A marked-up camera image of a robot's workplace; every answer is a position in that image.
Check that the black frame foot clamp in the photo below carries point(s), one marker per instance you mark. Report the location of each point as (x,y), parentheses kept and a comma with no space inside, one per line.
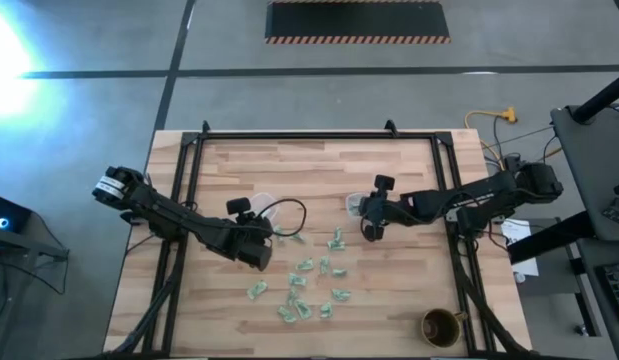
(205,127)
(390,127)

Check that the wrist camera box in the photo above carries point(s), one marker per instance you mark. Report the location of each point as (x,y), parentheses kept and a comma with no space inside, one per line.
(384,182)
(238,205)

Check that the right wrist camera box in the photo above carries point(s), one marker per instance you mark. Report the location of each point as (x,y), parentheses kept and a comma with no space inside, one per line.
(384,182)

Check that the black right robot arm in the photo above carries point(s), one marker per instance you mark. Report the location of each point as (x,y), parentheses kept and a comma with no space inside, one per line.
(469,197)

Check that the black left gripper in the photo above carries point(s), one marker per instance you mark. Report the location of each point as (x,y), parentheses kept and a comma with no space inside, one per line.
(254,252)

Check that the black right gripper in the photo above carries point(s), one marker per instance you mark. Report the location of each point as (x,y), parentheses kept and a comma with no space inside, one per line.
(375,209)

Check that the dark grey desk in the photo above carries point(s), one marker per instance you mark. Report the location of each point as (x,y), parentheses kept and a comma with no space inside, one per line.
(589,165)

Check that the black pole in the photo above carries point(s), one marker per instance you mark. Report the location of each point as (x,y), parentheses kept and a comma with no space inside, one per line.
(601,97)

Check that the black metal table frame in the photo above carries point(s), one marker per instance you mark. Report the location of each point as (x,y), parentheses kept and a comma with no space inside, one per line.
(314,135)

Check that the grey side stand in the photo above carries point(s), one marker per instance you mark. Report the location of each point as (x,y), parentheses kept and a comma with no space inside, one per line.
(29,250)

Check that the pale green sweetener packet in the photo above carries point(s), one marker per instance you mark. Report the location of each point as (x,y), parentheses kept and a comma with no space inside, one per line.
(341,295)
(256,290)
(287,314)
(357,200)
(297,238)
(337,234)
(339,272)
(326,310)
(324,265)
(278,231)
(336,245)
(297,280)
(292,296)
(305,264)

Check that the black computer with blue light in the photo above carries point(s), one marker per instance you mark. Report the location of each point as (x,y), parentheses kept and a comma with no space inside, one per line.
(9,212)

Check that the green packet bold print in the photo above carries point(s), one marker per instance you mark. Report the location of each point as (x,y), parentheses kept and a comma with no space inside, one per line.
(303,309)

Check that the speckled brown teal ceramic mug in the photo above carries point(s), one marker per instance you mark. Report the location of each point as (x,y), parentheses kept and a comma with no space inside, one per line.
(441,327)

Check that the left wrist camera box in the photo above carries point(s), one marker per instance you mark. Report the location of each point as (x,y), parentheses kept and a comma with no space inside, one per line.
(238,205)

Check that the small clear plastic container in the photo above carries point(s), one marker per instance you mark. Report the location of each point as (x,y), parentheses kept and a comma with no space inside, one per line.
(353,210)

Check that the black orange striped floor mat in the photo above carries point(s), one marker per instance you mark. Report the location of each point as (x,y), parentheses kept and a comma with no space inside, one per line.
(356,20)

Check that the white paper sheet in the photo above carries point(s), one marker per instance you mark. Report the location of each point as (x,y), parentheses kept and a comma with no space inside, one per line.
(521,232)

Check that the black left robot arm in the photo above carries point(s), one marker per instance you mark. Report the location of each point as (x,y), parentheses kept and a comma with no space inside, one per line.
(164,212)

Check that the black diagonal frame brace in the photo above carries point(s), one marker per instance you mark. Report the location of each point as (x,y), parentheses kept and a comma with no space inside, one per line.
(481,310)
(154,310)

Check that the wide clear plastic container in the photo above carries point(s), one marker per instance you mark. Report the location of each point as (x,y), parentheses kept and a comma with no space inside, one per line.
(266,202)

